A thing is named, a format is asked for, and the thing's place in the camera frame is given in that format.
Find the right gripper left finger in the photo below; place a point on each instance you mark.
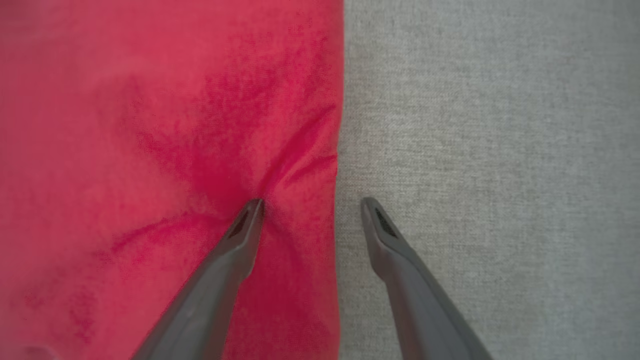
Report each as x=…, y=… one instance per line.
x=215, y=290

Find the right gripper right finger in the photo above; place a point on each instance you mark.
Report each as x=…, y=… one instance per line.
x=415, y=300

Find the red white basketball shorts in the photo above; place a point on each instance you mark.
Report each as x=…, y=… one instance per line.
x=125, y=125

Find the grey fabric sofa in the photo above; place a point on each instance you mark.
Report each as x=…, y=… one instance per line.
x=500, y=150

